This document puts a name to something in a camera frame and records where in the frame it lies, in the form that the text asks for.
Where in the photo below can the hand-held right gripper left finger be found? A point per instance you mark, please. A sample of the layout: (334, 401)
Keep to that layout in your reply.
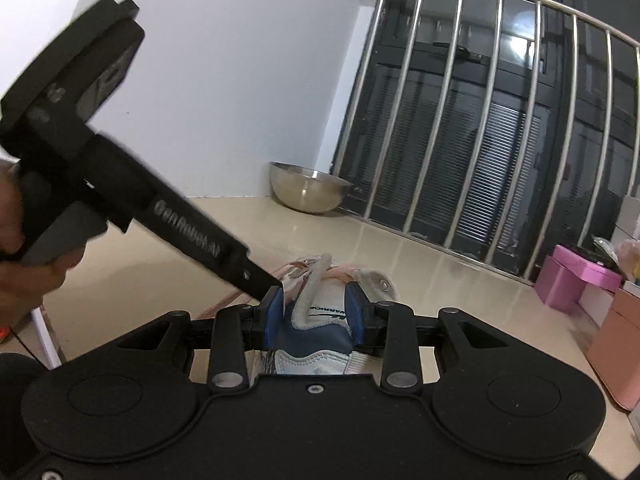
(274, 317)

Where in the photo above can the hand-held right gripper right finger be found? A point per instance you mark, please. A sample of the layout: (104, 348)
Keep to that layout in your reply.
(356, 312)

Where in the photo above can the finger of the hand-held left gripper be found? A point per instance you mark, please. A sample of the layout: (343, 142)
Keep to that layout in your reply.
(257, 277)

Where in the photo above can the pink shoelace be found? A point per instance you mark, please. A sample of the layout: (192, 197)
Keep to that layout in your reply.
(345, 274)

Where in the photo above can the white sneaker shoe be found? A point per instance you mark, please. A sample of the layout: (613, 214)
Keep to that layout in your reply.
(320, 340)

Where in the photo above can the person's left hand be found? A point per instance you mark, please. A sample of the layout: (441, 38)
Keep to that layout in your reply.
(30, 280)

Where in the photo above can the steel bowl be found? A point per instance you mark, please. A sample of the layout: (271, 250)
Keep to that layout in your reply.
(310, 190)

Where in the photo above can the magenta pink box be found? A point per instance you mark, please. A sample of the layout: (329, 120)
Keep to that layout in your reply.
(560, 280)

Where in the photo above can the dark glass sliding door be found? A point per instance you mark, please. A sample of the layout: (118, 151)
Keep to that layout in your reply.
(520, 160)

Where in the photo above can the steel bar railing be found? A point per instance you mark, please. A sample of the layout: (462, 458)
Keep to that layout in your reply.
(495, 130)

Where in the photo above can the flat white box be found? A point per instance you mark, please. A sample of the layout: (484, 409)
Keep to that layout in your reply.
(597, 307)

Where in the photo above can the salmon pink box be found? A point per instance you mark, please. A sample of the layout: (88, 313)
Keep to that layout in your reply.
(617, 350)

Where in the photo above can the stack of white boxes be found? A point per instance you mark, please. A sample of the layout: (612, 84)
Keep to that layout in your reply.
(627, 220)

